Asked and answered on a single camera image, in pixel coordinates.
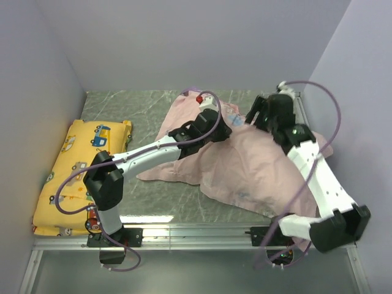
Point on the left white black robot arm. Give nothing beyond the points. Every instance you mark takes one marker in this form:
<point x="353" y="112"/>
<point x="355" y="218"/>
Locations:
<point x="105" y="178"/>

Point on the aluminium rail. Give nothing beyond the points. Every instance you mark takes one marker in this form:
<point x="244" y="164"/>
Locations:
<point x="299" y="110"/>
<point x="171" y="237"/>

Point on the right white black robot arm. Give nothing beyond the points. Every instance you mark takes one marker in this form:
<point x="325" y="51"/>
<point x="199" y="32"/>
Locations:
<point x="341" y="220"/>

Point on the yellow car print pillow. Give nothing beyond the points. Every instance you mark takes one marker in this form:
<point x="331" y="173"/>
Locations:
<point x="83" y="141"/>

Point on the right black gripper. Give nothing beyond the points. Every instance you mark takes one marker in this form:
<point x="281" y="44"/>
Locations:
<point x="256" y="107"/>

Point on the purple princess print pillowcase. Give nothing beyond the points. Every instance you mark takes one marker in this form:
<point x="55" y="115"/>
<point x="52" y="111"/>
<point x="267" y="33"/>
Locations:
<point x="248" y="170"/>

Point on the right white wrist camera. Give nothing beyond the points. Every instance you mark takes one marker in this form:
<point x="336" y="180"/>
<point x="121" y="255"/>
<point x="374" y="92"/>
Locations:
<point x="284" y="88"/>

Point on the front aluminium rail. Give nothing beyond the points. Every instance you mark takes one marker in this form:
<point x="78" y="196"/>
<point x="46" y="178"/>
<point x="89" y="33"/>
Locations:
<point x="171" y="237"/>

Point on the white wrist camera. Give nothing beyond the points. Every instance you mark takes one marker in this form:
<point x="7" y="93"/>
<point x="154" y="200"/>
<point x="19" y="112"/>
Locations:
<point x="284" y="88"/>
<point x="207" y="102"/>

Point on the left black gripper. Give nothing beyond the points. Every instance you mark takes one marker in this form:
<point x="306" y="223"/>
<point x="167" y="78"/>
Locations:
<point x="225" y="131"/>

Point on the right side aluminium rail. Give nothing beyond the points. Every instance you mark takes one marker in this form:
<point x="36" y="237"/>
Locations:
<point x="299" y="110"/>

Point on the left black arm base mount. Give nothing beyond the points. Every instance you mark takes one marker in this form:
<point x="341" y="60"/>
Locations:
<point x="113" y="248"/>

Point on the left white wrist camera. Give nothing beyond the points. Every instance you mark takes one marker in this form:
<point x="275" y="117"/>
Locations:
<point x="207" y="102"/>

